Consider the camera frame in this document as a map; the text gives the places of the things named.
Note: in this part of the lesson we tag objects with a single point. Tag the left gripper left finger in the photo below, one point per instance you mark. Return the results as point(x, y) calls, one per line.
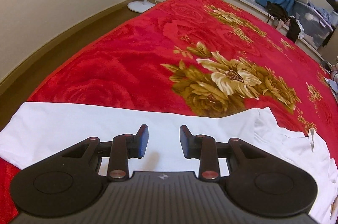
point(74, 178)

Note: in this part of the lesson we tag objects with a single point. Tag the clear storage bin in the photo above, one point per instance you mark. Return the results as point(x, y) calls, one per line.
point(316, 28)

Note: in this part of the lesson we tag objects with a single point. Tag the black bag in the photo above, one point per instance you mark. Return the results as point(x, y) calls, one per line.
point(276, 11)

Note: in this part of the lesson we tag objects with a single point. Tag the black garment on sill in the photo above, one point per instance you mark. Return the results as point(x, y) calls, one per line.
point(295, 31)

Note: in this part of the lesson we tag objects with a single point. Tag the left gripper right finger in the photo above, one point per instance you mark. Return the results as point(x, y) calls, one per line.
point(254, 180)

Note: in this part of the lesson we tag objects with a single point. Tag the white shirt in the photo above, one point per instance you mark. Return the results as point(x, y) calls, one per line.
point(39, 130)

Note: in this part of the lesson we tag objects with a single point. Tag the red floral blanket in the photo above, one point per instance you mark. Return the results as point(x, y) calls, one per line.
point(204, 63)

